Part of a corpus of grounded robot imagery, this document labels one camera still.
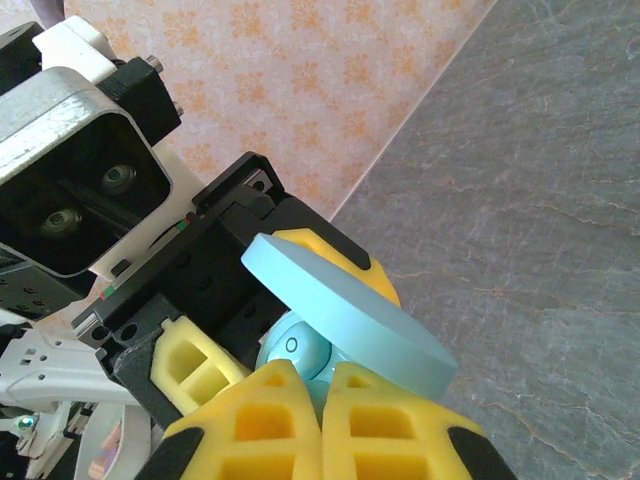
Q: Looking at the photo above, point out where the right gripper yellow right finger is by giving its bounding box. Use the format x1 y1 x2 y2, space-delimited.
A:
319 362 519 480

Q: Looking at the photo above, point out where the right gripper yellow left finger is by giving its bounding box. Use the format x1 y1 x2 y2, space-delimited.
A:
149 358 325 480

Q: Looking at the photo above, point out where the blue earbud charging case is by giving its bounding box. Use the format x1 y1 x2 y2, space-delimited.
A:
239 232 460 401

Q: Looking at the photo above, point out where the blue wireless earbud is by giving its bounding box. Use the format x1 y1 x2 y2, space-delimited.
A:
264 319 334 382

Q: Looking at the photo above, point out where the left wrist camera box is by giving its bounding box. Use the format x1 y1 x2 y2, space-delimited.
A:
0 14 201 279

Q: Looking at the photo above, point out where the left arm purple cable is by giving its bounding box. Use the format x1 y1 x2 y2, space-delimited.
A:
30 0 69 24

